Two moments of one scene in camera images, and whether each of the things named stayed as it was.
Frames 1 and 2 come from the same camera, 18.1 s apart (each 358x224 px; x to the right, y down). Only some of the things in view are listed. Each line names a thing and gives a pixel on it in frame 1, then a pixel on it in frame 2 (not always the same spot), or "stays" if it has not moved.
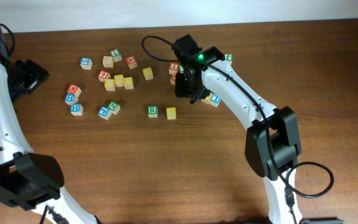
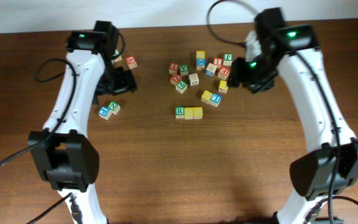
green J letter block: (229, 57) stays
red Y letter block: (173, 68) stays
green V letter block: (181, 68) stays
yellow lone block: (148, 73) -> (197, 112)
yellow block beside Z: (207, 99) stays
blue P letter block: (105, 112) stays
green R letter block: (152, 111) -> (179, 112)
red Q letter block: (173, 78) stays
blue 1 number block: (214, 100) stays
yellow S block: (171, 113) -> (189, 112)
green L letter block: (116, 55) stays
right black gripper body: (188, 88) -> (253, 74)
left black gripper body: (29, 77) -> (119, 81)
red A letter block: (131, 62) stays
